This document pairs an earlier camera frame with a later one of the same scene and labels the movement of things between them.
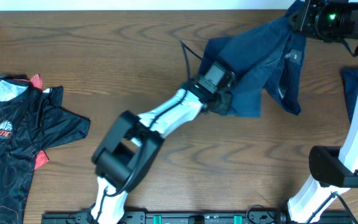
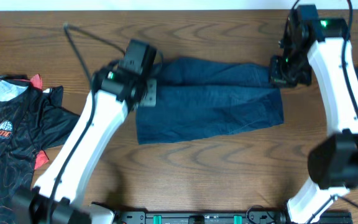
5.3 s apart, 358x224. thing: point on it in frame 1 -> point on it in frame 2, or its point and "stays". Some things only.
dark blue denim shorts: x=267 y=56 -> x=197 y=98
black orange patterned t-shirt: x=19 y=120 stays
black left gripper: x=227 y=101 -> x=152 y=101
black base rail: x=201 y=218 stays
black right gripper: x=304 y=21 -> x=276 y=78
